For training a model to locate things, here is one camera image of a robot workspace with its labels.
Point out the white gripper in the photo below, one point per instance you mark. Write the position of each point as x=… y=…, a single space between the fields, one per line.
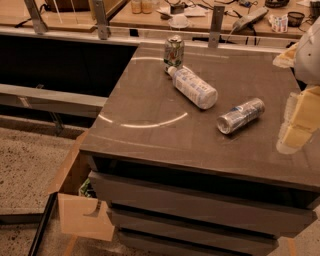
x=309 y=61

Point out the silver blue redbull can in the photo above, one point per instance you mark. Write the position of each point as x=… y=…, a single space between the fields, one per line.
x=240 y=115

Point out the green white soda can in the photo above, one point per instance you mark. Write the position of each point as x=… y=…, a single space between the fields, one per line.
x=173 y=52

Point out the colourful small packet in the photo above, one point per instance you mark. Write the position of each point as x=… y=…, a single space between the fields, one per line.
x=279 y=24

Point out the black mesh cup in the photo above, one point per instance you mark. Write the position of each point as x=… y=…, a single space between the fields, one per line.
x=295 y=18

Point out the grey handheld device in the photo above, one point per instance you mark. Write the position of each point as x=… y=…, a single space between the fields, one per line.
x=249 y=18

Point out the white plastic bottle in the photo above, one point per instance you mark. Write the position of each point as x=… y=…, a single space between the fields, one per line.
x=199 y=92

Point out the grey drawer cabinet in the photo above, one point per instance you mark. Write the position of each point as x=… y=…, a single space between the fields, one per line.
x=175 y=184

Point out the wooden workbench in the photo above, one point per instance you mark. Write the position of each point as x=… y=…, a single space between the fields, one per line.
x=119 y=14

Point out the glass jar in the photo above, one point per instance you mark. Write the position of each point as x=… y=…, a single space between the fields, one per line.
x=136 y=6

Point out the brown cardboard box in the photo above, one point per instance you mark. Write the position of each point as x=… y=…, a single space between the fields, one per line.
x=79 y=215

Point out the metal bracket right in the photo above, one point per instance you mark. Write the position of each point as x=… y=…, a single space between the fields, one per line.
x=216 y=24

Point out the metal bracket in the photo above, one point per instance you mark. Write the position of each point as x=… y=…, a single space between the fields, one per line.
x=216 y=24
x=102 y=22
x=38 y=24

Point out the metal bracket middle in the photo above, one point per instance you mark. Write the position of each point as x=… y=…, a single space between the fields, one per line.
x=102 y=22

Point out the metal bracket left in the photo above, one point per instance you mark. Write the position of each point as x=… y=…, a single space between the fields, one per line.
x=38 y=24

